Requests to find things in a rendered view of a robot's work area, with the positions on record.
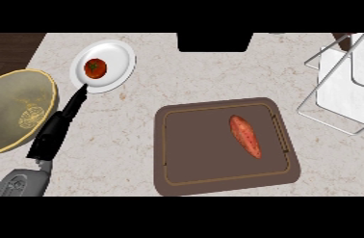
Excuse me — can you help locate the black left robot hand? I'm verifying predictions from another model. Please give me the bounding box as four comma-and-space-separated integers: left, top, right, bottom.
25, 83, 90, 162

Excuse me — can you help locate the brown tray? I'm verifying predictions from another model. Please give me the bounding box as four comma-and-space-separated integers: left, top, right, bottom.
152, 96, 304, 198

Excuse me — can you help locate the olive bowl with gold rim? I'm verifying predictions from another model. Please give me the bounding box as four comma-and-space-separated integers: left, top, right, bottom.
0, 68, 61, 154

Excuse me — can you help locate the red tomato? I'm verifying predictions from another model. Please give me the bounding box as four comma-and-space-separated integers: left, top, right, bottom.
83, 58, 108, 80

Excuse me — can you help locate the white round plate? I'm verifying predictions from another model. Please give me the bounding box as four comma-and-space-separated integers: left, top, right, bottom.
68, 39, 139, 94

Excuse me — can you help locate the dark wooden cabinet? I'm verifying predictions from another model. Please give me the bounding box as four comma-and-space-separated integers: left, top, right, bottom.
0, 33, 49, 76

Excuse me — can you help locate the orange sweet potato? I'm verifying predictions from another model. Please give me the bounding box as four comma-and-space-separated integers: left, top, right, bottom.
229, 115, 263, 160

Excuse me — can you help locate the black block appliance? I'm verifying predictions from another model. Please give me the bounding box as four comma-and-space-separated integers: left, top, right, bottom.
177, 33, 255, 53

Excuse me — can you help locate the white wire tiered shelf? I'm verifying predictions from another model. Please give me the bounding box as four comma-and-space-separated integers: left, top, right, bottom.
297, 33, 364, 136

